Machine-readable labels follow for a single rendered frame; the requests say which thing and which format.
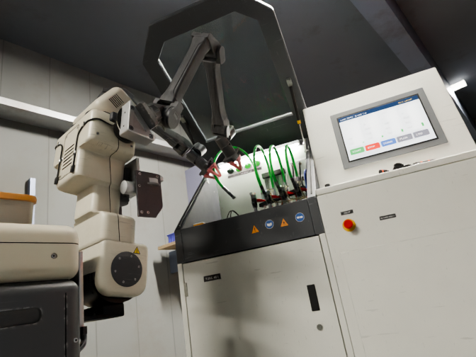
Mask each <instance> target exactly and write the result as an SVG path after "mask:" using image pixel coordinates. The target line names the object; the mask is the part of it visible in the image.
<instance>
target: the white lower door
mask: <svg viewBox="0 0 476 357"><path fill-rule="evenodd" d="M183 274H184V280H185V283H184V284H183V286H184V293H185V297H186V301H187V308H188V321H189V327H190V335H191V348H192V354H193V357H347V354H346V349H345V345H344V340H343V336H342V333H341V327H340V324H339V318H338V315H337V311H336V306H335V302H334V297H333V294H332V288H331V285H330V281H329V276H328V273H327V267H326V264H325V260H324V254H323V251H322V245H321V242H320V238H319V236H314V237H308V238H304V239H299V240H295V241H291V242H285V243H281V244H275V245H271V246H265V247H261V248H258V249H252V250H248V251H241V252H238V253H234V254H228V255H224V256H218V257H215V258H211V259H204V260H201V261H194V262H191V263H185V264H183Z"/></svg>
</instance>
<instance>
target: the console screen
mask: <svg viewBox="0 0 476 357"><path fill-rule="evenodd" d="M330 119H331V123H332V127H333V129H334V134H335V138H336V142H337V145H338V148H339V153H340V156H341V160H342V164H343V167H344V169H350V168H353V167H356V166H360V165H364V164H369V163H372V162H376V161H380V160H383V159H388V158H390V157H396V156H399V155H402V154H406V153H410V152H415V151H418V150H421V149H426V148H429V147H434V146H437V145H442V144H445V143H448V140H447V138H446V136H445V134H444V132H443V130H442V128H441V125H440V123H439V121H438V119H437V117H436V115H435V113H434V110H433V108H432V107H431V104H430V103H429V100H428V98H427V97H426V94H425V92H424V90H423V88H419V89H415V90H413V91H408V92H406V93H401V94H399V95H396V96H393V97H389V98H386V99H383V100H380V101H376V102H374V103H369V104H367V105H364V106H360V107H357V108H354V109H351V110H347V111H344V112H341V113H337V114H335V115H331V116H330Z"/></svg>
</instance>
